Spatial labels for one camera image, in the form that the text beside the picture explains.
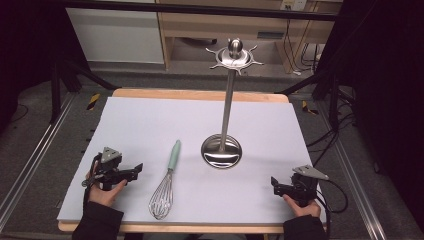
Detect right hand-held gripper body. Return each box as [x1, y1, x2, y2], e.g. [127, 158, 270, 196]
[281, 164, 330, 208]

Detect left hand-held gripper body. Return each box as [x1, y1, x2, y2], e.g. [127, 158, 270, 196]
[93, 146, 135, 192]

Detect green-handled wire whisk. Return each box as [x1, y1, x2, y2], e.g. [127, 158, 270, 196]
[148, 139, 183, 221]

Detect steel utensil stand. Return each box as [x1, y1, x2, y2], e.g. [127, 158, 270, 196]
[200, 37, 265, 170]

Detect person's right hand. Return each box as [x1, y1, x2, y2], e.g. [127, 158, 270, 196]
[283, 194, 322, 219]

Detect person's left hand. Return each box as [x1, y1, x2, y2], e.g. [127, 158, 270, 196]
[86, 161, 129, 208]

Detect pale lavender table mat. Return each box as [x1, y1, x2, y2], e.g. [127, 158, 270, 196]
[56, 96, 327, 225]

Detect yellow black striped tape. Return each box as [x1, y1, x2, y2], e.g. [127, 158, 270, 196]
[86, 92, 102, 112]
[301, 99, 320, 117]

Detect wooden table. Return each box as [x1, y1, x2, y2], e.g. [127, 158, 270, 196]
[57, 87, 328, 235]

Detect dark curtain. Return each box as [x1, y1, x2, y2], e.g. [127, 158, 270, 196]
[315, 0, 424, 223]
[0, 0, 92, 134]

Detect white cabinet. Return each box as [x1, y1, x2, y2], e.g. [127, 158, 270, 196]
[65, 7, 165, 65]

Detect wooden desk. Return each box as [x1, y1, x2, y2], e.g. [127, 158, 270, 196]
[155, 0, 338, 74]

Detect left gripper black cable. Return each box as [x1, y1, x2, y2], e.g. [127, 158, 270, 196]
[81, 153, 102, 208]

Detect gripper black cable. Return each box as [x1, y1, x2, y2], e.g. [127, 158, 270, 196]
[314, 179, 350, 240]
[81, 153, 102, 208]

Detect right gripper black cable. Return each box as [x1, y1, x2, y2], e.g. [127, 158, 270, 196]
[314, 179, 350, 240]

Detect metal floor rail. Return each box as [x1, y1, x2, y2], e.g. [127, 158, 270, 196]
[316, 99, 388, 240]
[0, 92, 77, 232]

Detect black floor cables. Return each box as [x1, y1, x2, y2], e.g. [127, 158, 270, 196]
[305, 112, 356, 168]

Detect black metal frame stand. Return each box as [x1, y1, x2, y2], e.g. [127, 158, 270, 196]
[274, 64, 356, 132]
[49, 58, 122, 125]

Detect black cables under desk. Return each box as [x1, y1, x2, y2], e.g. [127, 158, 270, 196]
[282, 19, 322, 76]

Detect black horizontal frame bar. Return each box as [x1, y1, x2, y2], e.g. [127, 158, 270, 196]
[61, 0, 338, 22]

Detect wall power socket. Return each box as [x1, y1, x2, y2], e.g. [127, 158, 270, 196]
[280, 0, 307, 12]

